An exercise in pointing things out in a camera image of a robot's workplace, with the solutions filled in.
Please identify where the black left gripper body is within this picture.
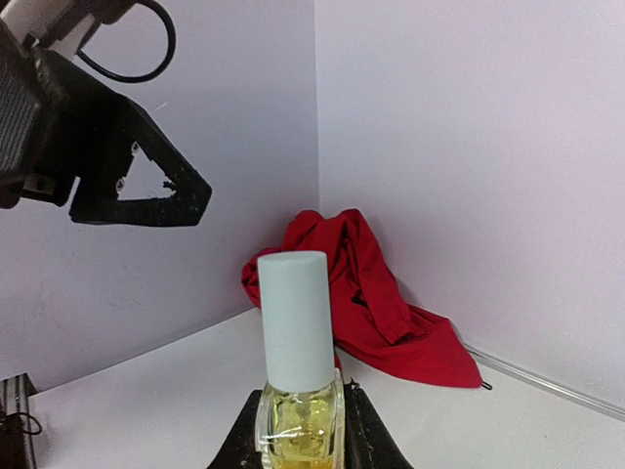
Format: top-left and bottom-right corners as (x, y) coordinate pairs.
(1, 25), (146, 210)

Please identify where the red cloth garment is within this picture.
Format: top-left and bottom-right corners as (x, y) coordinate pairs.
(263, 208), (482, 389)

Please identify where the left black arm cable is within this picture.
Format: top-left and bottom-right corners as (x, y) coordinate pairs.
(75, 0), (177, 83)

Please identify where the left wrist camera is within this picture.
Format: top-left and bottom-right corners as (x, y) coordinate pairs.
(1, 0), (136, 57)

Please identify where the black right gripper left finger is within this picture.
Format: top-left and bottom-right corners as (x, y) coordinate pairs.
(208, 390), (262, 469)

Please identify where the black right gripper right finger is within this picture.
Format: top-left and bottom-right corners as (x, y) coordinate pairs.
(344, 379), (413, 469)

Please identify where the grey nail polish cap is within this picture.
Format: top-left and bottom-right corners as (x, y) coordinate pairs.
(258, 251), (335, 393)

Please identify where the yellow nail polish bottle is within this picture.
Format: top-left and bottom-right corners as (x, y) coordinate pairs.
(255, 369), (346, 469)

